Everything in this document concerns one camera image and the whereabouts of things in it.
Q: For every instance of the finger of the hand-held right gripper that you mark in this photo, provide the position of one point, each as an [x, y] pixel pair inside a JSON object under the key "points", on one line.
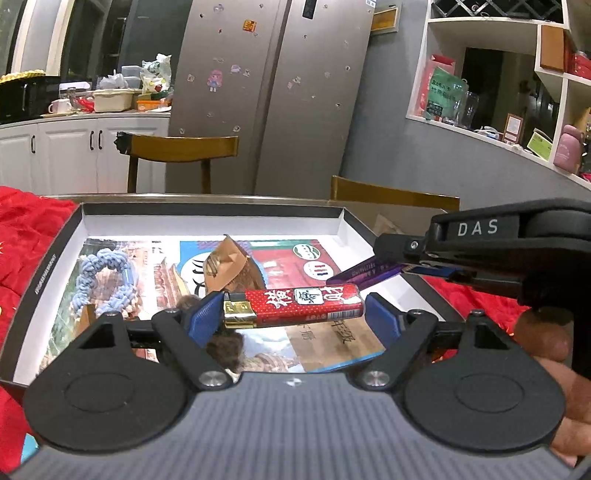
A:
{"points": [[438, 272], [399, 247]]}

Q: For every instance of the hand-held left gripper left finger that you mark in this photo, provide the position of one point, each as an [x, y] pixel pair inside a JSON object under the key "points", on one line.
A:
{"points": [[205, 316]]}

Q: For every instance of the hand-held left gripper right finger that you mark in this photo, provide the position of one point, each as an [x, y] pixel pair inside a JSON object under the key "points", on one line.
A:
{"points": [[381, 316]]}

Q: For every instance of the brown fuzzy hair clip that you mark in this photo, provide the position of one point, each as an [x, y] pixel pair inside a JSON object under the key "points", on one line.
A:
{"points": [[226, 350]]}

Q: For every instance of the purple stick packet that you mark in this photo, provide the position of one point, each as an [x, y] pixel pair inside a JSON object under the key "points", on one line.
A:
{"points": [[360, 275]]}

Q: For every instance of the gold triangular snack packet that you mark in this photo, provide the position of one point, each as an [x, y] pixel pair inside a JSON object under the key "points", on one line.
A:
{"points": [[226, 267]]}

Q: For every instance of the red snack bar packet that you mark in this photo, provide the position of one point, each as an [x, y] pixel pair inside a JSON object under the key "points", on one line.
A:
{"points": [[300, 305]]}

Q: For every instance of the blue knit scrunchie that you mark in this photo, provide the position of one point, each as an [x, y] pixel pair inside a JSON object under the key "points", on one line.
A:
{"points": [[85, 277]]}

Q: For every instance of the black cardboard box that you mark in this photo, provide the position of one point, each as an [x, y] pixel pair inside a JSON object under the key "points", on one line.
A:
{"points": [[46, 277]]}

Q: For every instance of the person's right hand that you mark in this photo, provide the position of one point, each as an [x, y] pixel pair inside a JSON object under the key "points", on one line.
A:
{"points": [[575, 415]]}

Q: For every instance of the wooden chair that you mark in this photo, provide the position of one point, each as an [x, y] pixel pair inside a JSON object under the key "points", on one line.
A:
{"points": [[184, 147], [392, 196]]}

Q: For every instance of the printed picture sheet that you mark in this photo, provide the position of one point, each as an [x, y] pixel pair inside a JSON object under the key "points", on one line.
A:
{"points": [[286, 264]]}

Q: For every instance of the pink bottle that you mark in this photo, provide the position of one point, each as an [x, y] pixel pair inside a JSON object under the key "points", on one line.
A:
{"points": [[568, 150]]}

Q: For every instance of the green card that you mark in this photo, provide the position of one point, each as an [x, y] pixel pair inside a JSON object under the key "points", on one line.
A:
{"points": [[539, 144]]}

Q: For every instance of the small framed card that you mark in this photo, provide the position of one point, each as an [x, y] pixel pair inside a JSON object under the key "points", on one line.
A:
{"points": [[513, 129]]}

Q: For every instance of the glass jars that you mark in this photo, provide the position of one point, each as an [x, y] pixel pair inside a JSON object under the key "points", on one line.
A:
{"points": [[467, 110]]}

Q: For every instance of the green paper bag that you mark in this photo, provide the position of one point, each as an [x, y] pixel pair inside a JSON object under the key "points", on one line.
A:
{"points": [[445, 94]]}

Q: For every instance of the red gift bag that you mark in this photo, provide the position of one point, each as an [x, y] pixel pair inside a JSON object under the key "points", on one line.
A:
{"points": [[427, 74]]}

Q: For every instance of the grey refrigerator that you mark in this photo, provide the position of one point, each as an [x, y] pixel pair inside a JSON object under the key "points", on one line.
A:
{"points": [[277, 115]]}

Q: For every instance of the red printed blanket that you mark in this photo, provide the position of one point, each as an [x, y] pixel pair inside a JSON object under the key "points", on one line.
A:
{"points": [[27, 230]]}

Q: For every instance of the brown box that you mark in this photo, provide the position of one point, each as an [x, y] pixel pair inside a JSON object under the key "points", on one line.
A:
{"points": [[554, 48]]}

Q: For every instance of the white kitchen cabinet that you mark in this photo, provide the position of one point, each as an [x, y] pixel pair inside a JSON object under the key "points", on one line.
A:
{"points": [[60, 157]]}

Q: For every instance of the orange packet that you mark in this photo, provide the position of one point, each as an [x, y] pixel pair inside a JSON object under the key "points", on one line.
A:
{"points": [[152, 105]]}

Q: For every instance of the beige basket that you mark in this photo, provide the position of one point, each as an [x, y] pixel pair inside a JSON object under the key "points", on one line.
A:
{"points": [[115, 101]]}

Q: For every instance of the pink girl fridge magnet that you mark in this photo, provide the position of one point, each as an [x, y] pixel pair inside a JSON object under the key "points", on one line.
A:
{"points": [[214, 81]]}

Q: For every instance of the white and green plastic bag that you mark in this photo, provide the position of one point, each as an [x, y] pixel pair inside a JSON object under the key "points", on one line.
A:
{"points": [[156, 74]]}

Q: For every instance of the clear plastic container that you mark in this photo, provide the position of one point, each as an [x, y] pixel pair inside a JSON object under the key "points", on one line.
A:
{"points": [[133, 76]]}

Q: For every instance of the white cup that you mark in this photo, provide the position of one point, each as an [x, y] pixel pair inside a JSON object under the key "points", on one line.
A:
{"points": [[60, 106]]}

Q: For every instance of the white lidded container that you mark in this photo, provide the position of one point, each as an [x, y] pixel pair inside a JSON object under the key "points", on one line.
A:
{"points": [[76, 87]]}

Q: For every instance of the orange fridge sticker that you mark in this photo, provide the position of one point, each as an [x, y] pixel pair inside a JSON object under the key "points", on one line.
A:
{"points": [[250, 26]]}

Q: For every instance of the black microwave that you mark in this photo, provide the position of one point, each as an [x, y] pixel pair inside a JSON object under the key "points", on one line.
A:
{"points": [[27, 99]]}

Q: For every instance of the yellow cloth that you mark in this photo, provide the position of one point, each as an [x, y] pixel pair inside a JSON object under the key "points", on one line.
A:
{"points": [[21, 76]]}

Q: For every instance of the white wall shelf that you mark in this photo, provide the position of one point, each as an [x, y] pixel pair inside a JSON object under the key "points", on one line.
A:
{"points": [[485, 138]]}

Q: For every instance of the yellow wall frame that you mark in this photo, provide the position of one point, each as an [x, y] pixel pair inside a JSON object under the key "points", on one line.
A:
{"points": [[384, 21]]}

